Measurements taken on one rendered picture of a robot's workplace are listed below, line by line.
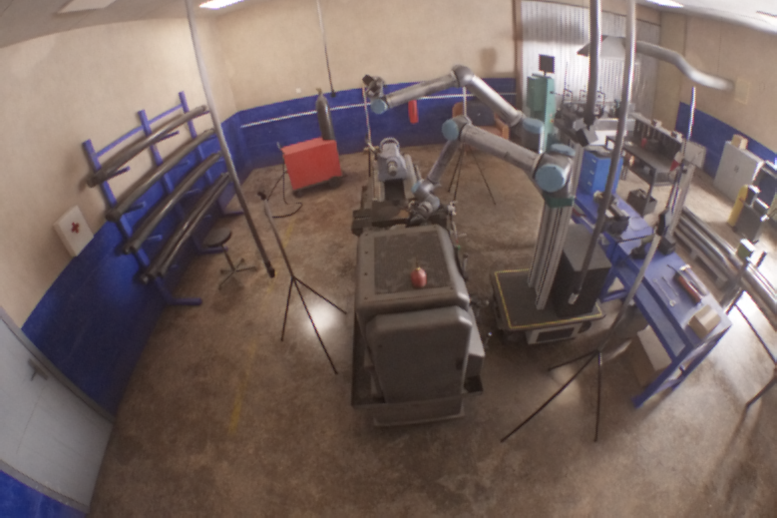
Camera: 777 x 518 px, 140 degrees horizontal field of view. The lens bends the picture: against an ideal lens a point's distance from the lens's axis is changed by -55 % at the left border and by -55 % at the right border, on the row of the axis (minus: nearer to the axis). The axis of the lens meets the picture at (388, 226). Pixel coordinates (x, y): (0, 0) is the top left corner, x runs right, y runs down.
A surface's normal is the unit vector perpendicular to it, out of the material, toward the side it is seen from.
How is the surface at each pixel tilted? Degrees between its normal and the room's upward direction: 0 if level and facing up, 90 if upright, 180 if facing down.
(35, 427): 90
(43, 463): 90
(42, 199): 90
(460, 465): 0
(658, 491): 0
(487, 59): 90
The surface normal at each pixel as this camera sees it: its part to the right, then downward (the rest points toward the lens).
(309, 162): 0.38, 0.49
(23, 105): 0.99, -0.11
